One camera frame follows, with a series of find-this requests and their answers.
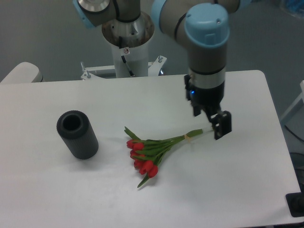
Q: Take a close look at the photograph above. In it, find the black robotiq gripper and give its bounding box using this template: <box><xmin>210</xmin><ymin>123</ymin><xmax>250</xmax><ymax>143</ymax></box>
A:
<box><xmin>184</xmin><ymin>75</ymin><xmax>232</xmax><ymax>140</ymax></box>

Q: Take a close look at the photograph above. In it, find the red tulip bouquet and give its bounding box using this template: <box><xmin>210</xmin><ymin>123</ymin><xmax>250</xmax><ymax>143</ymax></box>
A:
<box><xmin>124</xmin><ymin>126</ymin><xmax>213</xmax><ymax>188</ymax></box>

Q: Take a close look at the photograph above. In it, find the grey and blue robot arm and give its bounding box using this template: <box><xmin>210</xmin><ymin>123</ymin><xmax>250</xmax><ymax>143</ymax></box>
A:
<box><xmin>73</xmin><ymin>0</ymin><xmax>249</xmax><ymax>139</ymax></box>

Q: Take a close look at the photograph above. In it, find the white furniture at right edge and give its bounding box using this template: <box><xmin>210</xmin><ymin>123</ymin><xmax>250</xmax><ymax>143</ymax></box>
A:
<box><xmin>279</xmin><ymin>80</ymin><xmax>304</xmax><ymax>142</ymax></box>

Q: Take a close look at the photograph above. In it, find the black box at table edge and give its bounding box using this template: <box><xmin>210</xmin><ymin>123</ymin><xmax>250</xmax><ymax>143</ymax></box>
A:
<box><xmin>285</xmin><ymin>192</ymin><xmax>304</xmax><ymax>218</ymax></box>

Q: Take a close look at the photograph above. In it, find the black ribbed cylindrical vase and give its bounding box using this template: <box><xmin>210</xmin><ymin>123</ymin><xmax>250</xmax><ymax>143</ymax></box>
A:
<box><xmin>57</xmin><ymin>110</ymin><xmax>99</xmax><ymax>160</ymax></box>

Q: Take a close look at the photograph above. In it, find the blue object top right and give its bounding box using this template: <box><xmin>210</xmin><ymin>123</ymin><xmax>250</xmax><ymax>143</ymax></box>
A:
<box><xmin>279</xmin><ymin>0</ymin><xmax>304</xmax><ymax>19</ymax></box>

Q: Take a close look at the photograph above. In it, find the white chair armrest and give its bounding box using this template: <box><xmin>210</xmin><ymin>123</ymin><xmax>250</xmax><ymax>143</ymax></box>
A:
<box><xmin>0</xmin><ymin>62</ymin><xmax>44</xmax><ymax>85</ymax></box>

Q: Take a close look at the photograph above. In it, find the white metal base frame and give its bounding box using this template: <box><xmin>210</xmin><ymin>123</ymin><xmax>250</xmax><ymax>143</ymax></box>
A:
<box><xmin>80</xmin><ymin>55</ymin><xmax>167</xmax><ymax>80</ymax></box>

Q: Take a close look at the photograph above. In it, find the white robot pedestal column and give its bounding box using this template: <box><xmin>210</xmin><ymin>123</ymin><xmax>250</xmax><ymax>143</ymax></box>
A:
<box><xmin>102</xmin><ymin>11</ymin><xmax>154</xmax><ymax>71</ymax></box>

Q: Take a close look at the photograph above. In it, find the black cable on pedestal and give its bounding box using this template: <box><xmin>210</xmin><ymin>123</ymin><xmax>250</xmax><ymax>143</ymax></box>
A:
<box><xmin>118</xmin><ymin>36</ymin><xmax>136</xmax><ymax>78</ymax></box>

